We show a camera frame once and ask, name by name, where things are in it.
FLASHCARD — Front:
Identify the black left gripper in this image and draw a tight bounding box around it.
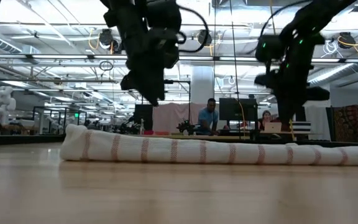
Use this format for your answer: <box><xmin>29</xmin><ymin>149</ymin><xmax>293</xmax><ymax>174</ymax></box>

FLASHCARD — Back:
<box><xmin>119</xmin><ymin>29</ymin><xmax>180</xmax><ymax>107</ymax></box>

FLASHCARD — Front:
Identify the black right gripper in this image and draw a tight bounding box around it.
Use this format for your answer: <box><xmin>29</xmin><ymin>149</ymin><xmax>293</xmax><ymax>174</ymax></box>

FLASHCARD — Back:
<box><xmin>255</xmin><ymin>34</ymin><xmax>331</xmax><ymax>124</ymax></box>

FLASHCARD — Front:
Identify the white towel with stripes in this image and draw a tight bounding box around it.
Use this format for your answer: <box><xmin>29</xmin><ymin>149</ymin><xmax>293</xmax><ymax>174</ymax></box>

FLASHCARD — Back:
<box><xmin>60</xmin><ymin>123</ymin><xmax>358</xmax><ymax>166</ymax></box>

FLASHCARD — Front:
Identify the person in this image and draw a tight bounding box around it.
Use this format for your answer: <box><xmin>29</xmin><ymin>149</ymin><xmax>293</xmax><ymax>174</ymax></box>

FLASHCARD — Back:
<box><xmin>259</xmin><ymin>110</ymin><xmax>273</xmax><ymax>130</ymax></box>
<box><xmin>197</xmin><ymin>98</ymin><xmax>219</xmax><ymax>136</ymax></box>

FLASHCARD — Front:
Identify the black and white striped box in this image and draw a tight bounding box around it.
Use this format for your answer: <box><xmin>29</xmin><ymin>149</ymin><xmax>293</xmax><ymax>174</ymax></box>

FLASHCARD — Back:
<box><xmin>290</xmin><ymin>121</ymin><xmax>312</xmax><ymax>134</ymax></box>

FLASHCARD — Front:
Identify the black upright panel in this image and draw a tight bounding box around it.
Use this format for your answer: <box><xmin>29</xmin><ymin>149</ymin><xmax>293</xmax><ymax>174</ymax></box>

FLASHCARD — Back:
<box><xmin>134</xmin><ymin>104</ymin><xmax>154</xmax><ymax>130</ymax></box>

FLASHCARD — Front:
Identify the silver laptop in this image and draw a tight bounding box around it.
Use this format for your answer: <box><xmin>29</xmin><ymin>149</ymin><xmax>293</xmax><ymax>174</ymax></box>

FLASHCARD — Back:
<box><xmin>264</xmin><ymin>121</ymin><xmax>283</xmax><ymax>134</ymax></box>

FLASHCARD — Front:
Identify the pink cloth backdrop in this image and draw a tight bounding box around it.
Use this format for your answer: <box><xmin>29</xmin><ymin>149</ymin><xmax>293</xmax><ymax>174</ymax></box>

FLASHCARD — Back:
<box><xmin>152</xmin><ymin>103</ymin><xmax>206</xmax><ymax>133</ymax></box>

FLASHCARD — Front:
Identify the white curtain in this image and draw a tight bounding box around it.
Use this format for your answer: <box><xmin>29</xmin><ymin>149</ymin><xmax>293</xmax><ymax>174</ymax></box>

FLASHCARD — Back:
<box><xmin>305</xmin><ymin>104</ymin><xmax>332</xmax><ymax>141</ymax></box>

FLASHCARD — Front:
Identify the red flat box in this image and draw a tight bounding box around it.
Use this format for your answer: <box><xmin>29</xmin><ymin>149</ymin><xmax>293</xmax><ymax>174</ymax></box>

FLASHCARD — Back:
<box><xmin>143</xmin><ymin>129</ymin><xmax>171</xmax><ymax>136</ymax></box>

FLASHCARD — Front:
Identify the white building column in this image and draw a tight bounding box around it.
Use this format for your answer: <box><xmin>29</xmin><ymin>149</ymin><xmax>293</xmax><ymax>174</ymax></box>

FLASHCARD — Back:
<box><xmin>191</xmin><ymin>66</ymin><xmax>215</xmax><ymax>105</ymax></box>

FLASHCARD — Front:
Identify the black computer monitor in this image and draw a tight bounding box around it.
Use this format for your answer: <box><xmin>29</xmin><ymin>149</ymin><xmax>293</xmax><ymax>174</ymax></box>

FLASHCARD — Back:
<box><xmin>218</xmin><ymin>98</ymin><xmax>259</xmax><ymax>123</ymax></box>

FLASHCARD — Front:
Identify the patterned hanging rug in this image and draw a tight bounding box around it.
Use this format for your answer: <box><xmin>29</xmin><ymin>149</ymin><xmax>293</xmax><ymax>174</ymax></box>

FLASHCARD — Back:
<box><xmin>333</xmin><ymin>105</ymin><xmax>358</xmax><ymax>143</ymax></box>

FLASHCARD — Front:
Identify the long ceiling light strip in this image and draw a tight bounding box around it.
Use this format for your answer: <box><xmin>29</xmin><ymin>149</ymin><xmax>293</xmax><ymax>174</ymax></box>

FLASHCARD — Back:
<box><xmin>0</xmin><ymin>53</ymin><xmax>358</xmax><ymax>63</ymax></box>

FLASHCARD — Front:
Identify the white robot figure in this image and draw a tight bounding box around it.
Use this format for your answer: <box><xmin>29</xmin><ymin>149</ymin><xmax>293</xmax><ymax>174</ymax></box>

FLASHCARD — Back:
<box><xmin>0</xmin><ymin>86</ymin><xmax>17</xmax><ymax>125</ymax></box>

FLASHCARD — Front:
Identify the black camera stand frame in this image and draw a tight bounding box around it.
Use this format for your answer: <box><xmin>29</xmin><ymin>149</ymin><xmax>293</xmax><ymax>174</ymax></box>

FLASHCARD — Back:
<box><xmin>163</xmin><ymin>79</ymin><xmax>192</xmax><ymax>131</ymax></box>

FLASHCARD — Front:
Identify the yellow hanging cable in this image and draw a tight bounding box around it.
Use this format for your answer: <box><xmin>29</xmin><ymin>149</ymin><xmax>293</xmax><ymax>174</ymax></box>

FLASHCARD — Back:
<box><xmin>268</xmin><ymin>0</ymin><xmax>296</xmax><ymax>141</ymax></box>

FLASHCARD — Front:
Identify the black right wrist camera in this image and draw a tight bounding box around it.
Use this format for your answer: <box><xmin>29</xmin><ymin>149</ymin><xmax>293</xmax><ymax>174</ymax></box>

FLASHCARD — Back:
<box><xmin>255</xmin><ymin>34</ymin><xmax>287</xmax><ymax>63</ymax></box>

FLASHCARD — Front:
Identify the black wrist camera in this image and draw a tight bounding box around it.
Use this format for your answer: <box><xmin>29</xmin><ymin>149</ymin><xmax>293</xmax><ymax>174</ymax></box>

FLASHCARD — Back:
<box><xmin>146</xmin><ymin>0</ymin><xmax>183</xmax><ymax>32</ymax></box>
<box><xmin>255</xmin><ymin>34</ymin><xmax>287</xmax><ymax>63</ymax></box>

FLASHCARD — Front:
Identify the black cable with coil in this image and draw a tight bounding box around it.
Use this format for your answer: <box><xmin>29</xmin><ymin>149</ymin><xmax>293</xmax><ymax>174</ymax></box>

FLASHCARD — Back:
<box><xmin>229</xmin><ymin>0</ymin><xmax>242</xmax><ymax>140</ymax></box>

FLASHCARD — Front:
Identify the black ceiling cable reel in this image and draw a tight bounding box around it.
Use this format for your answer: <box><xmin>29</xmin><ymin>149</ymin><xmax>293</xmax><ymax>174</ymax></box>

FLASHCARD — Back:
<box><xmin>339</xmin><ymin>31</ymin><xmax>356</xmax><ymax>49</ymax></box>
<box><xmin>196</xmin><ymin>29</ymin><xmax>213</xmax><ymax>47</ymax></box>
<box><xmin>99</xmin><ymin>29</ymin><xmax>122</xmax><ymax>55</ymax></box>

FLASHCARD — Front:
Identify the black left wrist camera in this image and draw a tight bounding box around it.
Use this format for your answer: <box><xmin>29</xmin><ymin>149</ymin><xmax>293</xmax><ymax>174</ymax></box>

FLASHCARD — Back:
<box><xmin>146</xmin><ymin>0</ymin><xmax>183</xmax><ymax>32</ymax></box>

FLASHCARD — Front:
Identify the black left camera cable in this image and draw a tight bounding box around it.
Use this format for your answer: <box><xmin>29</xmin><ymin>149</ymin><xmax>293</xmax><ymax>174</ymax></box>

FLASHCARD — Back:
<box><xmin>175</xmin><ymin>4</ymin><xmax>211</xmax><ymax>54</ymax></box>

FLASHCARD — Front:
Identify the black-framed glass enclosure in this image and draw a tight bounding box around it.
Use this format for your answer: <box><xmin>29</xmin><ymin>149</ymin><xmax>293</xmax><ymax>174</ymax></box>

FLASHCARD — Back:
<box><xmin>32</xmin><ymin>106</ymin><xmax>88</xmax><ymax>135</ymax></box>

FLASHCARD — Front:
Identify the black aluminium table frame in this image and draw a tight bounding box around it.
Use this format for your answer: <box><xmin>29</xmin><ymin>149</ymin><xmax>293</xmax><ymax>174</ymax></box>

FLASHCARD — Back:
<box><xmin>0</xmin><ymin>134</ymin><xmax>358</xmax><ymax>147</ymax></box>

